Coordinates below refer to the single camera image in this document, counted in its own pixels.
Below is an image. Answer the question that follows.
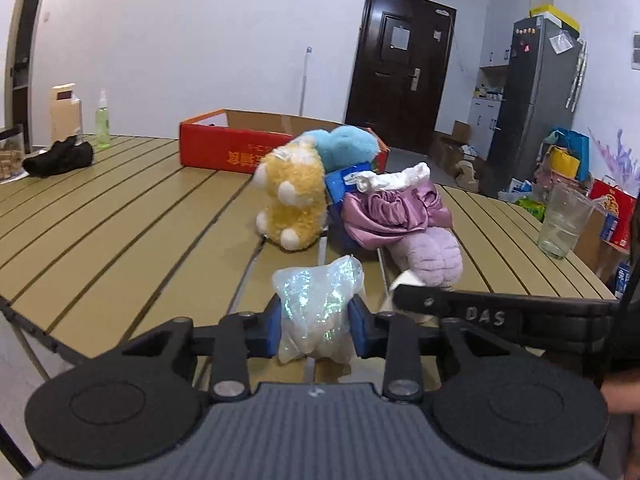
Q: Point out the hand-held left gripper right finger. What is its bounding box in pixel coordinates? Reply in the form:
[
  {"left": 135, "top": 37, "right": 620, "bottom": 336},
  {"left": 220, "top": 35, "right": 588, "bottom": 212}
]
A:
[{"left": 349, "top": 296, "right": 531, "bottom": 403}]

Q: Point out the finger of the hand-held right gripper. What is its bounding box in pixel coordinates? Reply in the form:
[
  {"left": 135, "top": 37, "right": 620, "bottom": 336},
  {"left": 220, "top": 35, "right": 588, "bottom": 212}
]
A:
[{"left": 392, "top": 284, "right": 523, "bottom": 333}]

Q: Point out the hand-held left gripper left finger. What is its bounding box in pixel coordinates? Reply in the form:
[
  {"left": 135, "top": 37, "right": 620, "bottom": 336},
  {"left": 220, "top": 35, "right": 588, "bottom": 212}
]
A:
[{"left": 92, "top": 294, "right": 284, "bottom": 403}]

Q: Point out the iridescent clear plastic bag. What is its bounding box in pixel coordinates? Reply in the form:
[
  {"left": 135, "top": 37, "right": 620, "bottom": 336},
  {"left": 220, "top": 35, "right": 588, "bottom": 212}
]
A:
[{"left": 271, "top": 255, "right": 365, "bottom": 365}]

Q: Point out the yellow plush toy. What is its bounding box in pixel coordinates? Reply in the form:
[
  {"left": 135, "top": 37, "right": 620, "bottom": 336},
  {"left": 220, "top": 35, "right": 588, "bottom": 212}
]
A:
[{"left": 251, "top": 136, "right": 328, "bottom": 252}]

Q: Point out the pink fluffy plush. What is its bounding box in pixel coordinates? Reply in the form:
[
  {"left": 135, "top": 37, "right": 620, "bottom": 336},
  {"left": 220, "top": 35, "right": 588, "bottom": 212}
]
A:
[{"left": 390, "top": 227, "right": 463, "bottom": 289}]

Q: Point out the brown cardboard box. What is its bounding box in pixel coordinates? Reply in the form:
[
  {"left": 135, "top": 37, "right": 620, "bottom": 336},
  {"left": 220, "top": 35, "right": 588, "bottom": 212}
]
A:
[{"left": 574, "top": 205, "right": 632, "bottom": 283}]

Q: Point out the purple satin cloth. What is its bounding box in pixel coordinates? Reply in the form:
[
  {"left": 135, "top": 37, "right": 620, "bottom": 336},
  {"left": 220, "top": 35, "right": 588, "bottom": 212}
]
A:
[{"left": 341, "top": 180, "right": 453, "bottom": 251}]

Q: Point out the clear glass cup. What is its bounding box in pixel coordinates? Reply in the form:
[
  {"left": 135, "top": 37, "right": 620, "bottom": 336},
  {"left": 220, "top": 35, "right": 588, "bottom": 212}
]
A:
[{"left": 537, "top": 181, "right": 596, "bottom": 261}]

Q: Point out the green snack packet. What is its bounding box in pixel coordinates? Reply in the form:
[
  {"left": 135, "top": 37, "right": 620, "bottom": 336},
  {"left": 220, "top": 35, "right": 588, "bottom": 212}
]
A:
[{"left": 515, "top": 195, "right": 547, "bottom": 222}]

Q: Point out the red gift bag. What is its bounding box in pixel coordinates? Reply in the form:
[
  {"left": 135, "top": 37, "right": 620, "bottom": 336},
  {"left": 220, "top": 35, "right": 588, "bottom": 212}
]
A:
[{"left": 589, "top": 177, "right": 638, "bottom": 253}]

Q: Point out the white frilly cloth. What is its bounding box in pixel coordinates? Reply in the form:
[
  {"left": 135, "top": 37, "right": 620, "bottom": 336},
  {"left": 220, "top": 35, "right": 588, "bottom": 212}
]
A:
[{"left": 345, "top": 162, "right": 432, "bottom": 194}]

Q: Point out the blue plastic packet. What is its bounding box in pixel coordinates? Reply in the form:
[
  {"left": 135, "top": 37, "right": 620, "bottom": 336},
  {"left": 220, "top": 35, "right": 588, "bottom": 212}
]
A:
[{"left": 324, "top": 162, "right": 373, "bottom": 257}]

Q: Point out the open cardboard box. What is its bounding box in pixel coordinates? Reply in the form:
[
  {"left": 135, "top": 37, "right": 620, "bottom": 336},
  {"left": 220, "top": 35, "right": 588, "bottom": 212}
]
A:
[{"left": 429, "top": 121, "right": 488, "bottom": 182}]

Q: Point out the yellow bag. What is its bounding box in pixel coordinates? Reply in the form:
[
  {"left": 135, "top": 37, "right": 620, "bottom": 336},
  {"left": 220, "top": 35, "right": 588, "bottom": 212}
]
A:
[{"left": 547, "top": 146, "right": 581, "bottom": 181}]

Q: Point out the purple decorative plant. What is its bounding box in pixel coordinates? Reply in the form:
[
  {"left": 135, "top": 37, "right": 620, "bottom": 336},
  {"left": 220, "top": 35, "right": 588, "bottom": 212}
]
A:
[{"left": 587, "top": 127, "right": 640, "bottom": 186}]

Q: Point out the blue shopping bag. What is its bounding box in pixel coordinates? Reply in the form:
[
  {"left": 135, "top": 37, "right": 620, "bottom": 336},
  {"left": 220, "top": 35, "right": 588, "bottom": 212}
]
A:
[{"left": 542, "top": 129, "right": 591, "bottom": 183}]

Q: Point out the blue plush toy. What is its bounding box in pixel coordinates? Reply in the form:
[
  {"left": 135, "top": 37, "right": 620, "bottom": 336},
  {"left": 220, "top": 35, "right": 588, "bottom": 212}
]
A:
[{"left": 300, "top": 126, "right": 379, "bottom": 173}]

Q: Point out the red cardboard box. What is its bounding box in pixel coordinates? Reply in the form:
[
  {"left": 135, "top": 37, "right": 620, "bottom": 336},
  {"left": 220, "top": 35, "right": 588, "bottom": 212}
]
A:
[{"left": 179, "top": 108, "right": 390, "bottom": 177}]

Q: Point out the white floor cabinet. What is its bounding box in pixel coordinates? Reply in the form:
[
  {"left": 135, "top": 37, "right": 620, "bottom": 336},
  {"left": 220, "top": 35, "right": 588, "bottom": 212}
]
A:
[{"left": 467, "top": 97, "right": 503, "bottom": 159}]

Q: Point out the grey refrigerator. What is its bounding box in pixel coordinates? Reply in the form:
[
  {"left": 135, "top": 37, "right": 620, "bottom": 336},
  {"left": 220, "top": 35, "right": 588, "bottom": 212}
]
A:
[{"left": 486, "top": 16, "right": 583, "bottom": 200}]

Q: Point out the dark brown door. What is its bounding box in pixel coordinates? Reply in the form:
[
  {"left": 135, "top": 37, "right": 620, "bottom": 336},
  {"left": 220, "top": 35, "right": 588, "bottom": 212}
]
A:
[{"left": 345, "top": 0, "right": 457, "bottom": 153}]

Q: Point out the green spray bottle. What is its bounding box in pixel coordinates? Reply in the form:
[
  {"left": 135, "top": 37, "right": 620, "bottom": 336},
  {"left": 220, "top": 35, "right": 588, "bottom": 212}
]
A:
[{"left": 95, "top": 89, "right": 112, "bottom": 150}]

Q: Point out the black cloth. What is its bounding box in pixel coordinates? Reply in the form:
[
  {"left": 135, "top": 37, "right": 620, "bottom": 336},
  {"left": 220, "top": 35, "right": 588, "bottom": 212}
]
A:
[{"left": 22, "top": 135, "right": 95, "bottom": 178}]

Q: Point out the beige carton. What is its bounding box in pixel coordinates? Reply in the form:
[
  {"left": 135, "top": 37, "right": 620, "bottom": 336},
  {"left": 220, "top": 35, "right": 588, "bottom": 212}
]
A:
[{"left": 50, "top": 83, "right": 83, "bottom": 145}]

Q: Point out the yellow box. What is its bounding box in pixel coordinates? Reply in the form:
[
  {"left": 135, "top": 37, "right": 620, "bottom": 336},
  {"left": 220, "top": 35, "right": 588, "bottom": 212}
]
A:
[{"left": 530, "top": 4, "right": 581, "bottom": 32}]

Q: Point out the clear snack container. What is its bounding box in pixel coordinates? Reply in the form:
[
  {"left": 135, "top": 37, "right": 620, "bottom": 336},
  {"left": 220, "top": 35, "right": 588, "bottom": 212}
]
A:
[{"left": 0, "top": 125, "right": 32, "bottom": 184}]

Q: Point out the dark side doorway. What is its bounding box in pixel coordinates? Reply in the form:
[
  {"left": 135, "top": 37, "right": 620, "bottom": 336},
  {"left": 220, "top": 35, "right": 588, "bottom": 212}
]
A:
[{"left": 4, "top": 0, "right": 52, "bottom": 147}]

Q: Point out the white mop handle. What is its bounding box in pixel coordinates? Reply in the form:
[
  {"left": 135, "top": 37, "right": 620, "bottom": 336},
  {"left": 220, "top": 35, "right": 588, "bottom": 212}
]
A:
[{"left": 297, "top": 46, "right": 313, "bottom": 117}]

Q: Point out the black table frame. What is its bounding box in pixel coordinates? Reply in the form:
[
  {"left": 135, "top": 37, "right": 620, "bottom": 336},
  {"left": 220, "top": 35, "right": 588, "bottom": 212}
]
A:
[{"left": 0, "top": 297, "right": 56, "bottom": 476}]

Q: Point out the white wall cabinet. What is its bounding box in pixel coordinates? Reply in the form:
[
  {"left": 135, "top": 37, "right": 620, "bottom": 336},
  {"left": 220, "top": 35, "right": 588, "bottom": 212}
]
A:
[{"left": 480, "top": 0, "right": 532, "bottom": 69}]

